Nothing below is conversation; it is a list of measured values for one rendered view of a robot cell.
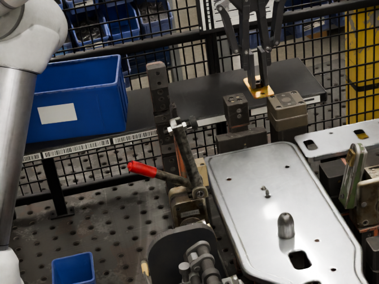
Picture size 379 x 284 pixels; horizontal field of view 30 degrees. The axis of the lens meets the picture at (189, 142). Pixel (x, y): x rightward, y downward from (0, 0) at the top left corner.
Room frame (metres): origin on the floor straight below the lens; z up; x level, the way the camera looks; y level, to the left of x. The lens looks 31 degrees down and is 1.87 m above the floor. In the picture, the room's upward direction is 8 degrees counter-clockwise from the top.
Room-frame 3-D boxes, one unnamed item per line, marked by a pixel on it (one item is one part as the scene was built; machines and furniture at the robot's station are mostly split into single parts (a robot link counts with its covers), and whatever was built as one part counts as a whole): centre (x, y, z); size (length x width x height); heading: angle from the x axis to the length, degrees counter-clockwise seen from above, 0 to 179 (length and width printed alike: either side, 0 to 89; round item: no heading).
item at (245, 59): (1.17, -0.11, 1.32); 0.03 x 0.01 x 0.05; 97
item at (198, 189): (1.13, -0.01, 1.06); 0.03 x 0.01 x 0.03; 97
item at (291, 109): (1.46, -0.24, 0.88); 0.08 x 0.08 x 0.36; 7
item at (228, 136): (1.43, -0.12, 0.85); 0.12 x 0.03 x 0.30; 97
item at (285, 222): (1.04, -0.16, 1.02); 0.03 x 0.03 x 0.07
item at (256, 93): (1.17, -0.14, 1.26); 0.08 x 0.04 x 0.01; 7
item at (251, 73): (1.17, -0.13, 1.29); 0.03 x 0.01 x 0.07; 7
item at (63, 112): (1.56, 0.29, 1.10); 0.30 x 0.17 x 0.13; 88
